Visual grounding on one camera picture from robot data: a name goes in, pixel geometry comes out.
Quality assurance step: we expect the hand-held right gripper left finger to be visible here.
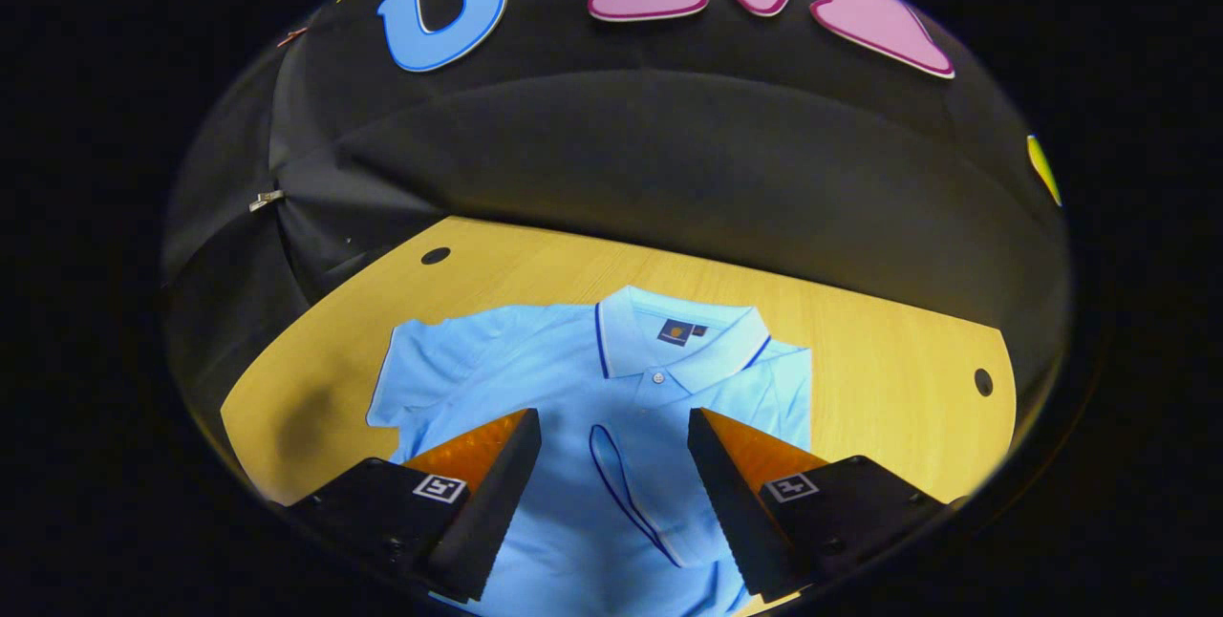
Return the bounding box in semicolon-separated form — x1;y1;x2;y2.
287;407;543;604

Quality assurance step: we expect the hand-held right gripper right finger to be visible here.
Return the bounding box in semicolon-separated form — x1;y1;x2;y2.
687;407;968;604

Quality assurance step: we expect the light blue T-shirt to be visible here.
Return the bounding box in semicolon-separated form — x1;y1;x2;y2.
366;286;814;617

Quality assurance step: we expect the black backdrop cloth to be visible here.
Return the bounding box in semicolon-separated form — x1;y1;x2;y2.
161;0;1072;427

